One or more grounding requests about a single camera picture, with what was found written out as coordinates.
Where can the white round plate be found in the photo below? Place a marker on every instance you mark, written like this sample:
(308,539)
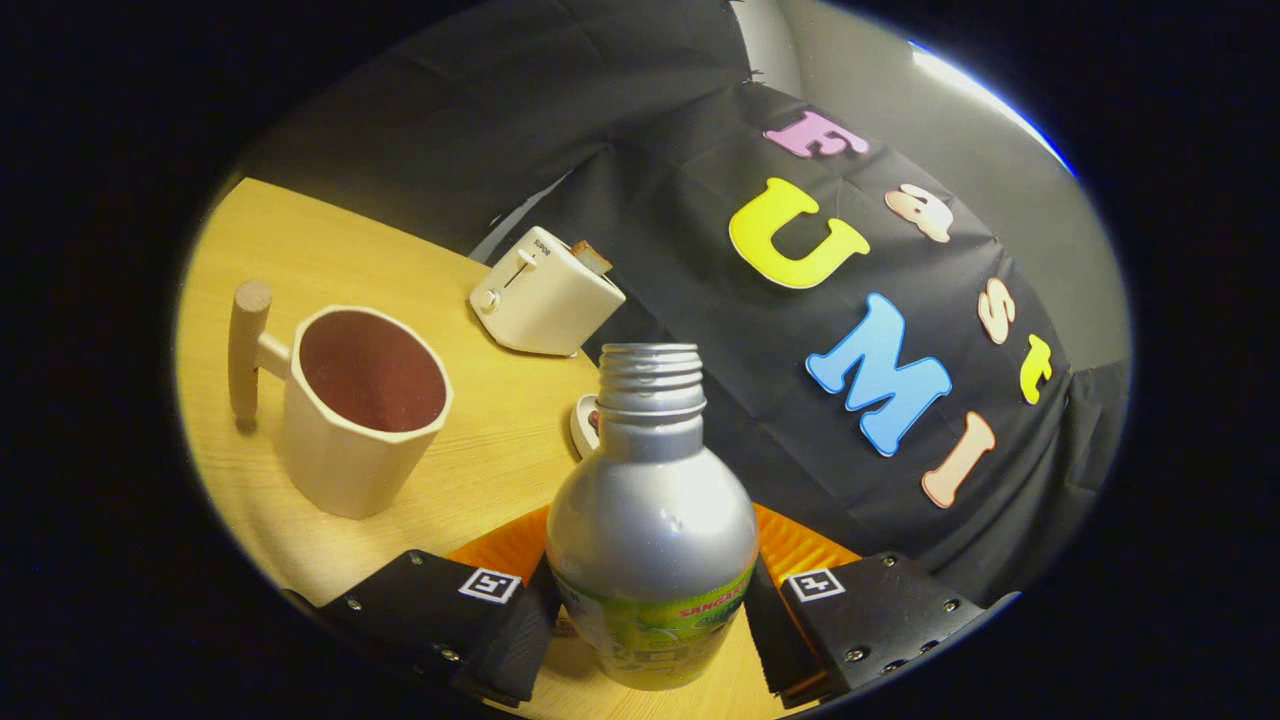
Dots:
(582,430)

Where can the silver juice bottle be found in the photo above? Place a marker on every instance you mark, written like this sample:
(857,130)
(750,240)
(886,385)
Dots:
(650,520)

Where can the brown toast slice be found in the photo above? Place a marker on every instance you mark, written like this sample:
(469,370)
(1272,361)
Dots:
(592,258)

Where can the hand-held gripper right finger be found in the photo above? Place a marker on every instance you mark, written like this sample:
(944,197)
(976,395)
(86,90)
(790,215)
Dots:
(880,620)

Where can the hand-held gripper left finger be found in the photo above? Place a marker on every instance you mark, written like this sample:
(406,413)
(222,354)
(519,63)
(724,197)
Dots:
(430,610)

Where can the white toaster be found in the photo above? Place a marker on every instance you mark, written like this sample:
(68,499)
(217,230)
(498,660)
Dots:
(545,310)

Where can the wooden table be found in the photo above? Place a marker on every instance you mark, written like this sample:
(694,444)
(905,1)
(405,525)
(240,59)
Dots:
(450,310)

